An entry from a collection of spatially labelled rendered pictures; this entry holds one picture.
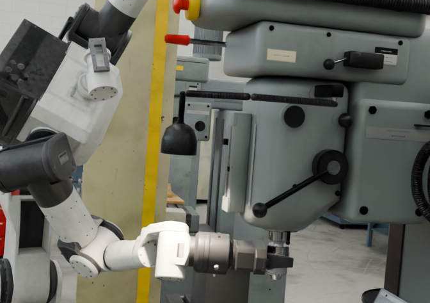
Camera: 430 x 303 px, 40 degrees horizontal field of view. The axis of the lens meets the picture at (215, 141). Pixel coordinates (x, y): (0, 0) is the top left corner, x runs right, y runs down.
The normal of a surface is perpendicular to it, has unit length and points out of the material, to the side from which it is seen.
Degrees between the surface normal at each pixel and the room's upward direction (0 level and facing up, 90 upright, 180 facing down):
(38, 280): 81
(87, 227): 89
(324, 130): 90
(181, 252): 67
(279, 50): 90
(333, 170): 90
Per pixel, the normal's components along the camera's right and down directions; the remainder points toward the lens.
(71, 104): 0.51, -0.44
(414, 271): -0.96, -0.06
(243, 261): 0.04, 0.06
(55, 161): 0.96, -0.22
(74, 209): 0.85, 0.07
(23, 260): 0.55, 0.18
